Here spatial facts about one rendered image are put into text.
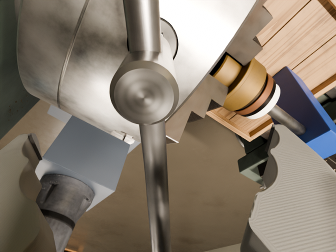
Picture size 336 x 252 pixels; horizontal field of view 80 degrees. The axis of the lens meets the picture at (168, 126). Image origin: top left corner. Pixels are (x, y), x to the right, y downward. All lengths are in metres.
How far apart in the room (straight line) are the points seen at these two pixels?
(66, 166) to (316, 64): 0.65
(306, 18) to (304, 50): 0.07
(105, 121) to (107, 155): 0.43
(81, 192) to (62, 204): 0.05
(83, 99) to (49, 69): 0.03
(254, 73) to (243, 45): 0.04
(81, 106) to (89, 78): 0.04
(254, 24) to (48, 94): 0.23
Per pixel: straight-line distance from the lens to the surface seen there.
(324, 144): 0.43
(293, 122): 0.41
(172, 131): 0.24
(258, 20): 0.28
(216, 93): 0.28
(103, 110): 0.19
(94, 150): 0.62
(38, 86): 0.21
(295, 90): 0.50
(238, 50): 0.29
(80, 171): 0.58
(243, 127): 0.67
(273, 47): 0.55
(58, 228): 0.57
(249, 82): 0.30
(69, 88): 0.19
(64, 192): 0.58
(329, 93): 0.71
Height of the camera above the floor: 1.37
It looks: 47 degrees down
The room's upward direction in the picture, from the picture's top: 171 degrees counter-clockwise
